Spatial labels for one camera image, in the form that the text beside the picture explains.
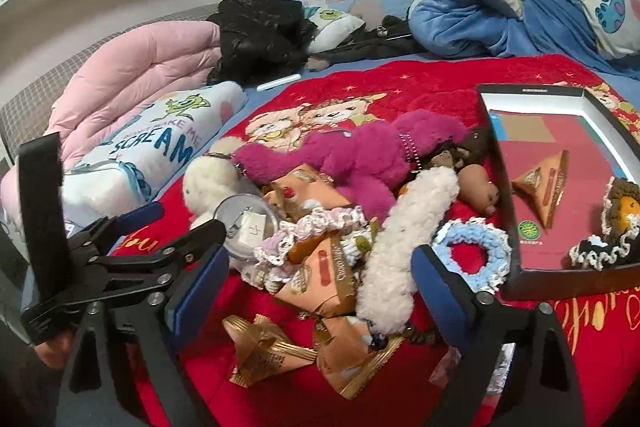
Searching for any orange triangular snack packet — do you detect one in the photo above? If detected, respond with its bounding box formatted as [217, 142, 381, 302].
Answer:
[312, 314, 401, 400]
[511, 150, 571, 228]
[270, 164, 351, 212]
[275, 232, 358, 318]
[222, 314, 318, 388]

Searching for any magenta plush toy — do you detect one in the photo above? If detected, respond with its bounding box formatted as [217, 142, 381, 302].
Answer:
[234, 111, 468, 223]

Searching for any person's left hand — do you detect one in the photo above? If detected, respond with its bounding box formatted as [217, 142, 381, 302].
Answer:
[32, 328, 77, 369]

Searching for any dark brown garment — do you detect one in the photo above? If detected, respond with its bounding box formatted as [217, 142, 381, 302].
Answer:
[305, 17, 416, 72]

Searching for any grey checkered headboard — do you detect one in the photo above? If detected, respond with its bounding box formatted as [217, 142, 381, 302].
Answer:
[0, 4, 221, 148]

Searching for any black white crochet scrunchie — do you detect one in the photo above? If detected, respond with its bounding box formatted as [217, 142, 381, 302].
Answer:
[570, 232, 640, 268]

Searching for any clear round case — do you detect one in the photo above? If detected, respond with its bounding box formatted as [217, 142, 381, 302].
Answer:
[212, 194, 281, 265]

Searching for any red printed blanket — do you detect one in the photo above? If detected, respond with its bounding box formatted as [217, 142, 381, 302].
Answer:
[107, 54, 640, 427]

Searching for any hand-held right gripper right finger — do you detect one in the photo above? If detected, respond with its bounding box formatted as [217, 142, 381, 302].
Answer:
[410, 244, 587, 427]

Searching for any blue crochet scrunchie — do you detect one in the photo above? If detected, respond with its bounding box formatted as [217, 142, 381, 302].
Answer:
[431, 218, 513, 294]

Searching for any pink crochet scrunchie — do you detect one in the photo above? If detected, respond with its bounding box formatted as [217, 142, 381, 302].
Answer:
[252, 207, 368, 268]

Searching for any black jacket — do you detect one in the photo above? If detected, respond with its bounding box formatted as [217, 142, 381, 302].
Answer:
[207, 0, 316, 85]

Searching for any brown monkey plush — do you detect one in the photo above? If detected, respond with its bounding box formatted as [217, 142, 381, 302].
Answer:
[425, 127, 496, 172]

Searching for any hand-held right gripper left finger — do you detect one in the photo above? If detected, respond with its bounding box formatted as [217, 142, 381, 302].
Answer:
[60, 244, 231, 427]

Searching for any black cardboard box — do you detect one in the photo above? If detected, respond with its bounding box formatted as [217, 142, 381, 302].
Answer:
[475, 83, 640, 303]

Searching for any white green crochet scrunchie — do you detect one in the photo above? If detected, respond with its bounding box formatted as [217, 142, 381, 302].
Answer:
[345, 227, 376, 258]

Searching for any pink comforter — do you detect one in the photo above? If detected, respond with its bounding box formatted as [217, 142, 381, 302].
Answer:
[0, 21, 223, 218]

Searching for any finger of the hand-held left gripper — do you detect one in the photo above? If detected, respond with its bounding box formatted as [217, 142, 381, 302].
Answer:
[67, 202, 166, 259]
[89, 219, 228, 304]

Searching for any small monster print pillow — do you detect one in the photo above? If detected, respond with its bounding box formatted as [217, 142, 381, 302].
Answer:
[302, 4, 366, 55]

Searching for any white fluffy scrunchie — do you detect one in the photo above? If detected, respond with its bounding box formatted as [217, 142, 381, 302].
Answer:
[356, 167, 461, 335]

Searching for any white printed pillow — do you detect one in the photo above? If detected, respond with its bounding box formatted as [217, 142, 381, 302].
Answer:
[60, 81, 248, 228]

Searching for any white lamb plush toy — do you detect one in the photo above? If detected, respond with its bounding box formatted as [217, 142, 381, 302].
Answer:
[182, 137, 246, 228]

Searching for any white stick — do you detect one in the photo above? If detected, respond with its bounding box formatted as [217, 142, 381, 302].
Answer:
[256, 74, 302, 92]

